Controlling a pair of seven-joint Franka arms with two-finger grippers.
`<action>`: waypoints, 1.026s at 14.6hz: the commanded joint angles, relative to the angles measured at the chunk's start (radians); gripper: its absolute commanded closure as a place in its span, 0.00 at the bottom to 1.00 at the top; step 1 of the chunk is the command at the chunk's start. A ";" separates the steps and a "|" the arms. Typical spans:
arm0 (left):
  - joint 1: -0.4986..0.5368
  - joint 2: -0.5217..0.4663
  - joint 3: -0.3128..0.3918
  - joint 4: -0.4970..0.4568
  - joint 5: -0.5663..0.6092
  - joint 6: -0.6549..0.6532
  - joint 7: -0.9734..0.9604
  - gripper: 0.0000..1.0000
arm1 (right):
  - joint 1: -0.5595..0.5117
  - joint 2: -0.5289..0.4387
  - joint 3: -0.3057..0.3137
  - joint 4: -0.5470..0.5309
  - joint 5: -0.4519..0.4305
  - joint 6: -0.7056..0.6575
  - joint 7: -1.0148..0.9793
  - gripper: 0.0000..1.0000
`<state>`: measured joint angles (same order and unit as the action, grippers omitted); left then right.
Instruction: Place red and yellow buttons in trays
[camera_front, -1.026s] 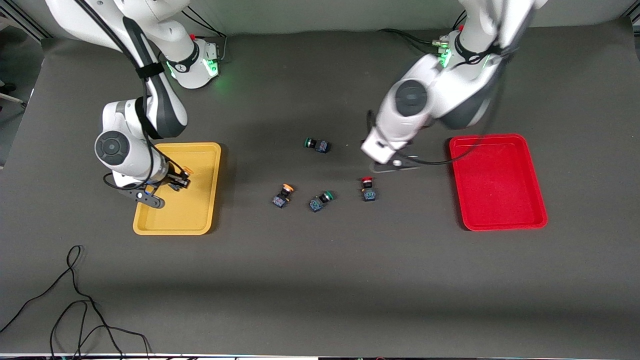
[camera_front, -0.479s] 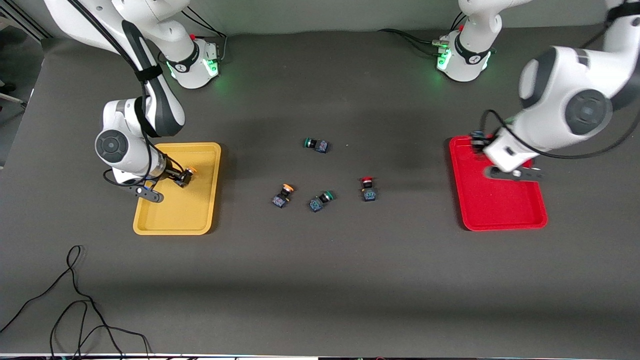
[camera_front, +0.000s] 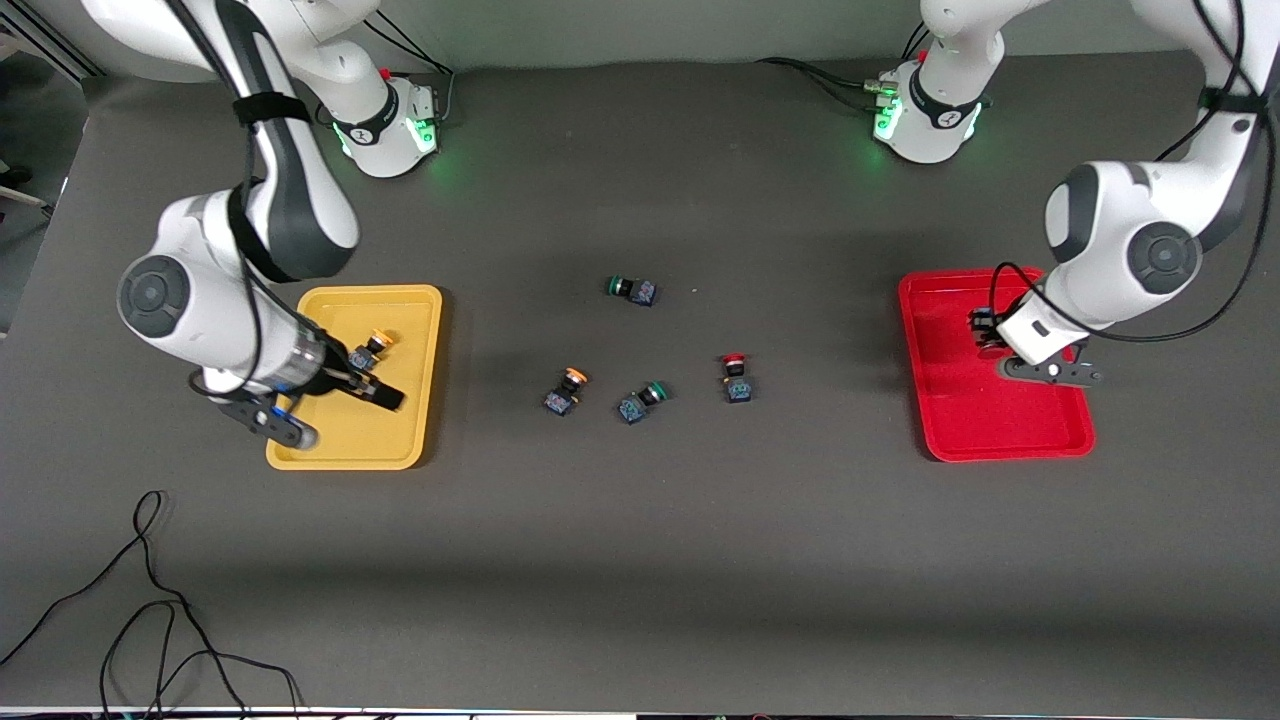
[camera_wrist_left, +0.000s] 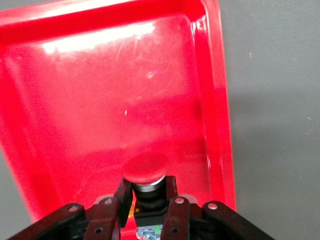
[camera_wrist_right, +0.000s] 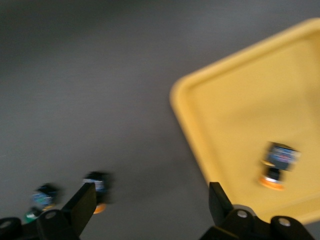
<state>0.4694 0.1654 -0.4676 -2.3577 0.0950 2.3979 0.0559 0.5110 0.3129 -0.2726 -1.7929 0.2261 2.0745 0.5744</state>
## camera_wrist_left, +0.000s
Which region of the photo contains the red mushroom push button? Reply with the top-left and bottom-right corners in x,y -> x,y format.
122,152 -> 176,240

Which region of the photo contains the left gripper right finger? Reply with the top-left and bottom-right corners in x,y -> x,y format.
161,175 -> 276,240

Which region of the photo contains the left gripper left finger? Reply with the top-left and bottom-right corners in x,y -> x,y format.
9,176 -> 133,240

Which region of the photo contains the red plastic tray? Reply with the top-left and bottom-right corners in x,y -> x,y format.
0,0 -> 238,237

